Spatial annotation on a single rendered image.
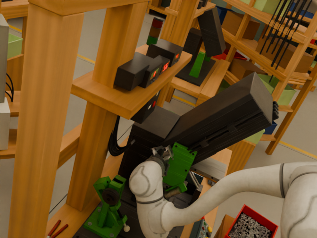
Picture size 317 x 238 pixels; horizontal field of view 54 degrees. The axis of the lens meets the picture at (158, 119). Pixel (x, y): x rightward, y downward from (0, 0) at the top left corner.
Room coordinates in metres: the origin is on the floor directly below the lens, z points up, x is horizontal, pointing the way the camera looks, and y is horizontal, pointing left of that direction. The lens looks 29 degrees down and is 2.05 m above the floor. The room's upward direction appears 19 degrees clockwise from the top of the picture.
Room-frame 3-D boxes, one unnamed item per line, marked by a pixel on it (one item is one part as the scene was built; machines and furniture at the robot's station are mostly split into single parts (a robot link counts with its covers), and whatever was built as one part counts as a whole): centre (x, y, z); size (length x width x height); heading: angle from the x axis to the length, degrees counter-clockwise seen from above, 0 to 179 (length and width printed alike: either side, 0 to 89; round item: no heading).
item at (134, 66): (1.10, 0.15, 1.59); 0.15 x 0.07 x 0.07; 170
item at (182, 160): (1.26, -0.17, 1.17); 0.13 x 0.12 x 0.20; 170
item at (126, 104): (1.39, 0.14, 1.52); 0.90 x 0.25 x 0.04; 170
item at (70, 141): (1.41, 0.24, 1.23); 1.30 x 0.05 x 0.09; 170
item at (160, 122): (1.47, 0.00, 1.07); 0.30 x 0.18 x 0.34; 170
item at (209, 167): (1.40, -0.23, 1.11); 0.39 x 0.16 x 0.03; 80
